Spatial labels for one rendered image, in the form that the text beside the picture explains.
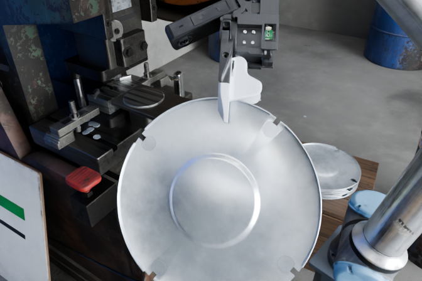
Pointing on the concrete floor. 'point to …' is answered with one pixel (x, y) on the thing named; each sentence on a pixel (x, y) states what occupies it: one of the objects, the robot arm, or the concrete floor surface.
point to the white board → (22, 222)
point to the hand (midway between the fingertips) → (221, 114)
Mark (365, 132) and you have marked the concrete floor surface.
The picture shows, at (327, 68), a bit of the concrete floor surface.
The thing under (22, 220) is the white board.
